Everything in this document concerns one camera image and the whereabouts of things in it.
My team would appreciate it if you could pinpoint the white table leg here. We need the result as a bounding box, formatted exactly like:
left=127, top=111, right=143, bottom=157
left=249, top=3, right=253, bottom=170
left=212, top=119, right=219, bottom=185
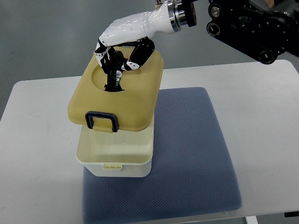
left=245, top=216, right=258, bottom=224

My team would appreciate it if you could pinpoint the white storage box base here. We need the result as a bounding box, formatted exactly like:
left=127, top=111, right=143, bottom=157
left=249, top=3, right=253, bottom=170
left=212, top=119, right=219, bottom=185
left=76, top=119, right=154, bottom=177

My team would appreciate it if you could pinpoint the blue grey fabric mat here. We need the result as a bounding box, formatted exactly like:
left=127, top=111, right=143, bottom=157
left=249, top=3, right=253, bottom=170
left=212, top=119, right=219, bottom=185
left=82, top=87, right=242, bottom=224

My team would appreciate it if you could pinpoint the yellow box lid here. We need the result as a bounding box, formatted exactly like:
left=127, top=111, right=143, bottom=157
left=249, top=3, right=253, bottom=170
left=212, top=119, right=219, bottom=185
left=67, top=50, right=164, bottom=133

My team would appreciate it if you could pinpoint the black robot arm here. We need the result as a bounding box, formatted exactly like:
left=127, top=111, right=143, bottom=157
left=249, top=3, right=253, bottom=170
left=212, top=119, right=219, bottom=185
left=206, top=0, right=299, bottom=64

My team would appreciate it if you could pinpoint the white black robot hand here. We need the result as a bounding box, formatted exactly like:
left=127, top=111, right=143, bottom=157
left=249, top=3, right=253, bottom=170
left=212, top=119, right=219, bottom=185
left=94, top=0, right=185, bottom=79

